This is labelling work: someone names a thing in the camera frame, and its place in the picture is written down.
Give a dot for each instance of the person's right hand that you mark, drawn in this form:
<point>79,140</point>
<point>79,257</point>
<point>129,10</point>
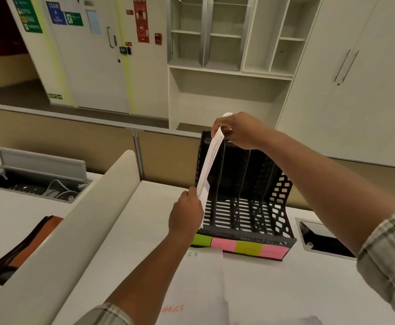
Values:
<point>246,131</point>

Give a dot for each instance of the person's left hand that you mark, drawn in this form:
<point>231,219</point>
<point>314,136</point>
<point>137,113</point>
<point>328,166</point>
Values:
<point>184,218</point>

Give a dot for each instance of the person's right thumb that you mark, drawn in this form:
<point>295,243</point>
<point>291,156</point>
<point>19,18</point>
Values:
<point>225,130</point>

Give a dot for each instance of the person's left thumb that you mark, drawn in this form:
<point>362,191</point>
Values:
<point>193,193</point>

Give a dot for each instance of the white paper sheet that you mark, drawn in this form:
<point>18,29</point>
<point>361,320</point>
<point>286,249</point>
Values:
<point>208,165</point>

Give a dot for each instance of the person's left forearm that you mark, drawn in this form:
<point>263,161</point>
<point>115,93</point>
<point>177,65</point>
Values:
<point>150,277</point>

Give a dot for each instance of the person's right forearm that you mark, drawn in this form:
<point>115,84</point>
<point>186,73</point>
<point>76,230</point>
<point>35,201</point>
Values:
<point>322,179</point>

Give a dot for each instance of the green sticky note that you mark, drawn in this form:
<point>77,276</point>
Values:
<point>248,248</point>
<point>201,240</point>

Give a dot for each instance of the black plastic file rack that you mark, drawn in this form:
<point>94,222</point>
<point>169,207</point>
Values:
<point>248,203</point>

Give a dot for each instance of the white open shelf unit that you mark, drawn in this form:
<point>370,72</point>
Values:
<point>231,74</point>

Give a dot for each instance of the pink sticky note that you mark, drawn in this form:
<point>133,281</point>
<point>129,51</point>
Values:
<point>276,252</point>
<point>223,244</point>

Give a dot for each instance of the white paper with handwriting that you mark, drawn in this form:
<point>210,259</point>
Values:
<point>194,287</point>

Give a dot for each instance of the red fire alarm box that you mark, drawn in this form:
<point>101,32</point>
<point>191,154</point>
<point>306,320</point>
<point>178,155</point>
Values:
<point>157,38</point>

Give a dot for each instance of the green door release button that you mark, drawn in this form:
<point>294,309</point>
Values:
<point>125,50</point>

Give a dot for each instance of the beige partition panel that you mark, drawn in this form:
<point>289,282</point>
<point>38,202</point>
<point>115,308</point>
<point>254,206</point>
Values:
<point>65,142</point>

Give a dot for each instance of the beige desk divider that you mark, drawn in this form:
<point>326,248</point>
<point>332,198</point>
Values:
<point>58,240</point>

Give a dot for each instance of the white tall cabinet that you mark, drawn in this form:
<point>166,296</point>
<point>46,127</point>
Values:
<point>363,81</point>

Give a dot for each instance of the white door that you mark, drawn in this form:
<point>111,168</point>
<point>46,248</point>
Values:
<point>89,67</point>

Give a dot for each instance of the plaid left shirt sleeve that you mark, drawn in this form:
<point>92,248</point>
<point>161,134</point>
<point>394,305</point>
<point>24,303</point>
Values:
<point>106,316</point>

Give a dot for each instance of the plaid shirt sleeve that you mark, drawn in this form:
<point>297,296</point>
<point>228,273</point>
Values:
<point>106,316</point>
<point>392,257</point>

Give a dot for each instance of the low green exit sign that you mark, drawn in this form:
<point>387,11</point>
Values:
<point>55,96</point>

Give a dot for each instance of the orange and black pouch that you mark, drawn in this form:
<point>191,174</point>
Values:
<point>24,245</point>

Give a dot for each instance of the plaid right shirt sleeve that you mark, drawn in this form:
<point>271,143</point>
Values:
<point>392,257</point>

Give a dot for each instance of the red wall sign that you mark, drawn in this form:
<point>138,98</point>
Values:
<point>141,20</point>

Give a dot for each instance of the blue wall sign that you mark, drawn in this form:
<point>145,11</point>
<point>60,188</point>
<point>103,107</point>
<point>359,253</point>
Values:
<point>56,13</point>

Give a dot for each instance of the large green wall sign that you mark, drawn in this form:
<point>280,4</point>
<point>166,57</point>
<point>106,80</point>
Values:
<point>27,15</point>

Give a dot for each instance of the dark red wall board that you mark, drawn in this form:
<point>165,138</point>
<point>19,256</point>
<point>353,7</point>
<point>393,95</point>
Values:
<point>3,27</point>

